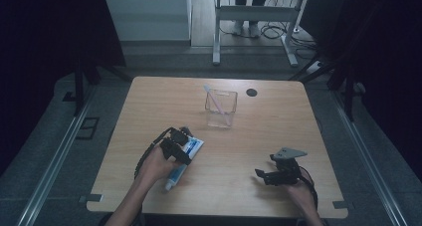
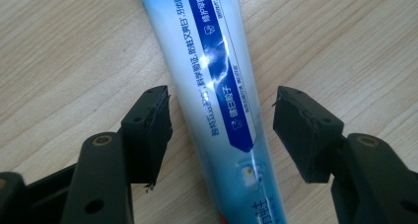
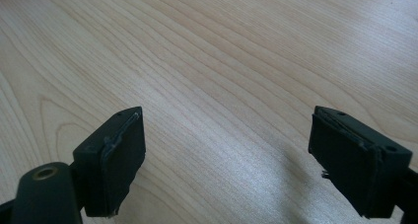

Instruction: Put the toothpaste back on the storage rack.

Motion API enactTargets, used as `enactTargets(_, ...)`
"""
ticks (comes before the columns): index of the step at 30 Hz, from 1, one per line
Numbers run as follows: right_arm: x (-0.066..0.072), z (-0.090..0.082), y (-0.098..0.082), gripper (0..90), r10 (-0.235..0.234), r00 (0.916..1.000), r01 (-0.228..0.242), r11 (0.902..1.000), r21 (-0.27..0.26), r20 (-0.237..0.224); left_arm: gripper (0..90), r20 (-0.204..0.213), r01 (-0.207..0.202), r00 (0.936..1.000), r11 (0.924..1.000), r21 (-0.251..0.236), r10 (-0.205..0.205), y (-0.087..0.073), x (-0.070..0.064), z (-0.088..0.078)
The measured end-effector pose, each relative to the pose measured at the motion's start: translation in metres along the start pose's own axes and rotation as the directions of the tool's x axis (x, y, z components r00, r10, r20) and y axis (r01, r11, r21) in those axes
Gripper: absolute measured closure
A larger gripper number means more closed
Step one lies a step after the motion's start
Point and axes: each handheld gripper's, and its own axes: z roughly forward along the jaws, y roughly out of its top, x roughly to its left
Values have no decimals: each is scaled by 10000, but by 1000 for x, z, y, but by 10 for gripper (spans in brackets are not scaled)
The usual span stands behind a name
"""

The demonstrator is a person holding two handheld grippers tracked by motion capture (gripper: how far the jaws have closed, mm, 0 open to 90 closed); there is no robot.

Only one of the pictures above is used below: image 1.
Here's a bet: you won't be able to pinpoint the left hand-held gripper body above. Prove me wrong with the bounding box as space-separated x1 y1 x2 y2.
159 126 187 162

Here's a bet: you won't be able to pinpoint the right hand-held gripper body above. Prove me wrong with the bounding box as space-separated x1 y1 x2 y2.
269 146 309 187

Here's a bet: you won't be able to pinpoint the white and blue toothpaste tube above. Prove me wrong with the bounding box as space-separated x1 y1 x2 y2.
164 135 205 192

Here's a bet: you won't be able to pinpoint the clear plastic cup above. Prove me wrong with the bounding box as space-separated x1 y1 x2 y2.
204 88 239 130

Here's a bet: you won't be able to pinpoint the pink toothbrush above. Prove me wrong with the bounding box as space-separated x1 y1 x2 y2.
202 84 233 127

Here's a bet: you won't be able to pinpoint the person's left hand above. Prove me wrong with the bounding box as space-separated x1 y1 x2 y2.
136 145 182 188

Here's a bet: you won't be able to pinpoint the person's right hand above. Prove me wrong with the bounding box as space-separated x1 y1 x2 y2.
286 176 318 218

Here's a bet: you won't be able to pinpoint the black tripod stand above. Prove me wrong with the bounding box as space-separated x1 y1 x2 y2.
72 55 131 118
288 51 366 122

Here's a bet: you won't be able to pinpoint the white power strip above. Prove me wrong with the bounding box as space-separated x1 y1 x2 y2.
306 61 325 76

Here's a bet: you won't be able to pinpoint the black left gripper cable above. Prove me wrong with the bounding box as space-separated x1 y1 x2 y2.
133 126 174 180

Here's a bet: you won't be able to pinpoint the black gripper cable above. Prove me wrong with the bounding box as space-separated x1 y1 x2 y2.
133 126 174 180
298 165 320 210

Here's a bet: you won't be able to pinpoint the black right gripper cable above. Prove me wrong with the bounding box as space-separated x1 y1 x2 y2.
298 165 320 210

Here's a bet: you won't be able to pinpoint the metal floor rail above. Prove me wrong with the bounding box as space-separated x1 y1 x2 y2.
15 86 98 226
328 90 408 226

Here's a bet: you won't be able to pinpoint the black floor cables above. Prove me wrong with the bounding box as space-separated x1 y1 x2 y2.
218 0 320 60

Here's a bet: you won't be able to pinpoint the white metal desk frame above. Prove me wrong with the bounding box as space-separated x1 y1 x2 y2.
211 0 310 68

